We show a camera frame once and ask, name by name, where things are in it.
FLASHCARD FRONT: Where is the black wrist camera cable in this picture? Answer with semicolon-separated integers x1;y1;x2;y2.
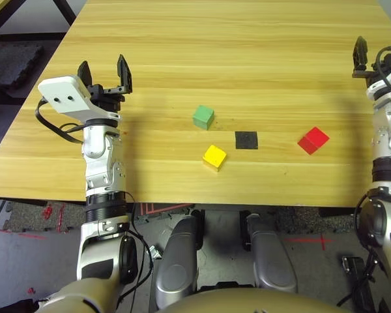
374;45;391;98
35;99;85;144

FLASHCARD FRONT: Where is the grey right robot leg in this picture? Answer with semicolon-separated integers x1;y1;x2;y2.
240;210;298;294

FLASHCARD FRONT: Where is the black left wrist camera cable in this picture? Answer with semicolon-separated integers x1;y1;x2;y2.
35;99;85;144

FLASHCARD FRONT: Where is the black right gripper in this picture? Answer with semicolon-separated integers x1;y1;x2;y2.
351;36;391;84

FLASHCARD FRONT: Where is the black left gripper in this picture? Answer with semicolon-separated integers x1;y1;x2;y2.
77;54;134;113

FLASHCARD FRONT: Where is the black foam floor mat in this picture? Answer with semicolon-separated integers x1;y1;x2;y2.
0;42;46;96

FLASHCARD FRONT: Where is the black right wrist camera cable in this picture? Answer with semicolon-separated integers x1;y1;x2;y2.
374;45;391;98

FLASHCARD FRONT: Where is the black metal table frame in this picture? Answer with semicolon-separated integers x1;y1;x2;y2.
0;0;78;44

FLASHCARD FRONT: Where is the speckled grey floor mat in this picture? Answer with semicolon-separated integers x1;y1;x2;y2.
273;205;358;230
5;201;87;234

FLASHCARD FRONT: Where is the red wooden block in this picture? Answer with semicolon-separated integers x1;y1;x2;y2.
297;126;330;156

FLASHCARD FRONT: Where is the yellow wooden block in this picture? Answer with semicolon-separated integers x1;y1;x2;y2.
201;145;227;173

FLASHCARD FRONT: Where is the black box on floor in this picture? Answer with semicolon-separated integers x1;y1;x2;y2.
341;256;376;313

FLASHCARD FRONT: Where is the black square tape marker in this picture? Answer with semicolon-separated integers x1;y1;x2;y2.
235;131;259;150

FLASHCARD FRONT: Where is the grey robot leg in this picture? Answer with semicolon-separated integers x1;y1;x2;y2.
240;210;298;294
154;210;205;310

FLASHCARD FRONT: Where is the grey left robot leg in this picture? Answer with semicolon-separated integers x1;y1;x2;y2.
154;210;205;310

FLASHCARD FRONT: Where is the black cable bundle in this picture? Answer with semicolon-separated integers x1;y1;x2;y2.
337;192;391;313

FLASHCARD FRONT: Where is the green wooden block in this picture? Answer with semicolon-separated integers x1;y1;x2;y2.
192;104;215;130

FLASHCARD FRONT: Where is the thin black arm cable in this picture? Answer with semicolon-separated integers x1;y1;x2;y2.
115;191;154;309

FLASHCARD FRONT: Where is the beige robot torso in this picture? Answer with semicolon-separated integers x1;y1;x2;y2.
162;280;353;313

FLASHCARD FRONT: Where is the red tape line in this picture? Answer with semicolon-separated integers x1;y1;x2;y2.
0;227;49;241

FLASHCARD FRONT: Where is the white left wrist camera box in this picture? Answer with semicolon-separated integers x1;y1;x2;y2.
37;75;121;122

